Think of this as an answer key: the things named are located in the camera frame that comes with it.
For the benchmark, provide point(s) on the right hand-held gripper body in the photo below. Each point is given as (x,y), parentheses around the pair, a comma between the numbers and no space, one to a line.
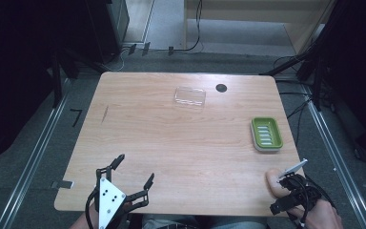
(298,191)

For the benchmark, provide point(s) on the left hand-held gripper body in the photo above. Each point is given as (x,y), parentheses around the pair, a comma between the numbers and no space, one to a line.
(109,195)

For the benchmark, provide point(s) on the beige oval soap bar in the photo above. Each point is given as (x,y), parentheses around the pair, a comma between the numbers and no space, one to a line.
(273,186)

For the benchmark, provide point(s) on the green soap dish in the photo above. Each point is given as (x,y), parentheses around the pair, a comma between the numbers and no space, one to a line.
(267,133)

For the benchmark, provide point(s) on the person's left hand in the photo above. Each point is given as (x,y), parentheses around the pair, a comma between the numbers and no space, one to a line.
(90,221)

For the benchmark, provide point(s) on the person's right hand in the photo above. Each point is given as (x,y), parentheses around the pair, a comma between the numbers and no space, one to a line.
(321,216)

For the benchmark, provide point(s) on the clear plastic lid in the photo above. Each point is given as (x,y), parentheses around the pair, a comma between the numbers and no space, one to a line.
(190,96)

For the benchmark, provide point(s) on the black metal stand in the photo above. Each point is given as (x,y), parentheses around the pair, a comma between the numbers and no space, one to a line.
(58,76)

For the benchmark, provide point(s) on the black round table grommet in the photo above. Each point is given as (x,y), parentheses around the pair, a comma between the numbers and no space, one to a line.
(221,88)

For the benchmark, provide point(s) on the dark plug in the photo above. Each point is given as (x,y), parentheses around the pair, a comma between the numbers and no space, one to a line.
(146,48)
(171,50)
(132,49)

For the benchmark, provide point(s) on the black tripod stand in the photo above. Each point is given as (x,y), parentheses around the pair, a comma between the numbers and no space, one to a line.
(301,60)

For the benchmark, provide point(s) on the black cabinet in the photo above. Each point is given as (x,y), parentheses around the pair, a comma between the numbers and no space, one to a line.
(108,28)

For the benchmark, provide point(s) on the light wooden furniture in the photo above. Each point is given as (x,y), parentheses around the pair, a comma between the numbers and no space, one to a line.
(254,12)

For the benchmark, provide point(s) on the metal floor rail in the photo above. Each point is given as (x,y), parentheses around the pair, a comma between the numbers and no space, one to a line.
(33,159)
(340,159)

